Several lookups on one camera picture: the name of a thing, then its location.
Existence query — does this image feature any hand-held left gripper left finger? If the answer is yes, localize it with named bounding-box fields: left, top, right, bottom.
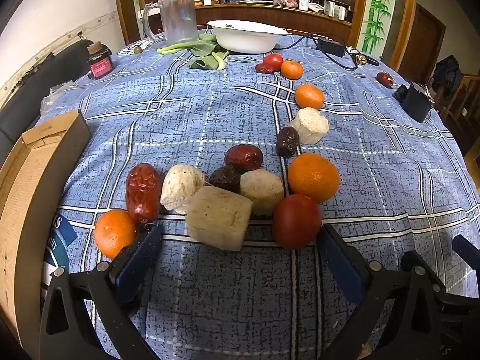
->
left=39, top=223, right=164, bottom=360

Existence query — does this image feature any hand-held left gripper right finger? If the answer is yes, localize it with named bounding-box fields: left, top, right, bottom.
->
left=318, top=226, right=443, bottom=360

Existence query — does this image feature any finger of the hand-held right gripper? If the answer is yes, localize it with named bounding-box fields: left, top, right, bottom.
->
left=437, top=285, right=480, bottom=360
left=452, top=234, right=480, bottom=271

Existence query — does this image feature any small orange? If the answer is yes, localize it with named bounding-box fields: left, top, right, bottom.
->
left=94, top=209, right=136, bottom=259

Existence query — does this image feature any large red tomato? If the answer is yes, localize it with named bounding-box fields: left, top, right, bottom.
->
left=272, top=193, right=323, bottom=250

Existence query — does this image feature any long red jujube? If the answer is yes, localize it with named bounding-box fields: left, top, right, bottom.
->
left=125, top=163, right=163, bottom=224

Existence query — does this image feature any round beige fibrous chunk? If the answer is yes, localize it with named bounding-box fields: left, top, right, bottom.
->
left=289, top=107, right=330, bottom=145
left=160, top=164, right=207, bottom=214
left=240, top=169, right=285, bottom=217

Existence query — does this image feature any large orange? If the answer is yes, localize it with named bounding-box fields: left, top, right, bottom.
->
left=287, top=152, right=341, bottom=204

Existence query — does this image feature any large beige fibrous chunk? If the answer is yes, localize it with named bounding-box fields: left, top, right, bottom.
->
left=185, top=187, right=254, bottom=252

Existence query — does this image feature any cardboard box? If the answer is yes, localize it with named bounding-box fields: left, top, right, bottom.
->
left=0, top=109, right=92, bottom=351

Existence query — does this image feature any dark wrinkled jujube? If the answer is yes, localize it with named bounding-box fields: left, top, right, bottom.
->
left=276, top=126, right=300, bottom=158
left=209, top=165, right=242, bottom=194

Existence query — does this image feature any round red jujube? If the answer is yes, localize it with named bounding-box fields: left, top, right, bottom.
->
left=224, top=144, right=264, bottom=173

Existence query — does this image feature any wooden chair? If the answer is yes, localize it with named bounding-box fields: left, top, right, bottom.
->
left=439, top=75, right=480, bottom=151

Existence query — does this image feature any black box device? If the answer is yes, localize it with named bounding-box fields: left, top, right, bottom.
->
left=394, top=82, right=436, bottom=124

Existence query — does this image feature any black backpack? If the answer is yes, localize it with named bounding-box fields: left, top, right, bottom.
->
left=431, top=55, right=466, bottom=100

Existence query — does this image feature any blue plaid tablecloth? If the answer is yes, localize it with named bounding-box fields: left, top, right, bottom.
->
left=37, top=28, right=480, bottom=360

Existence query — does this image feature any crumpled clear plastic bag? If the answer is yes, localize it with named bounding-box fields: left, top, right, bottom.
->
left=40, top=79, right=74, bottom=115

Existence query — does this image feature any jar with pink label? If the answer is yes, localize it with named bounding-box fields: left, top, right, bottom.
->
left=87, top=41, right=113, bottom=79

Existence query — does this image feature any brown wooden door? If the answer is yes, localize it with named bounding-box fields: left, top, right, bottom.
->
left=399, top=4, right=447, bottom=85

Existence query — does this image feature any small red tomato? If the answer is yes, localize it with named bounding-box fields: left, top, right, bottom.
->
left=262, top=53, right=284, bottom=73

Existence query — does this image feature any black power adapter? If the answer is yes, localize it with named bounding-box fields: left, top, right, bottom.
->
left=316, top=37, right=346, bottom=58

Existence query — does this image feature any black sofa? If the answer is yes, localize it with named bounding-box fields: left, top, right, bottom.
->
left=0, top=39, right=94, bottom=154

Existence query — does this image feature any green onion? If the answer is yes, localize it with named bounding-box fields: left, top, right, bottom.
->
left=157, top=39, right=203, bottom=54

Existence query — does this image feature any green bok choy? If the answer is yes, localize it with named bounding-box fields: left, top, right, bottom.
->
left=187, top=34, right=230, bottom=70

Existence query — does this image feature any white basin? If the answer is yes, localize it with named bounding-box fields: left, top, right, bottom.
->
left=207, top=20, right=289, bottom=54

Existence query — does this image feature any wooden counter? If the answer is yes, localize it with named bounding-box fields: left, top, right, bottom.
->
left=112, top=0, right=370, bottom=47

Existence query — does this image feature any clear plastic pitcher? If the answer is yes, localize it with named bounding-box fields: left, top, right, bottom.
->
left=142, top=0, right=199, bottom=46

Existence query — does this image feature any black device with cable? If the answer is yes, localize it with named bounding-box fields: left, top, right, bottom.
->
left=275, top=34, right=359, bottom=71

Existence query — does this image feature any bamboo wall sticker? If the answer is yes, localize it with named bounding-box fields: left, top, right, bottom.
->
left=361, top=0, right=395, bottom=55

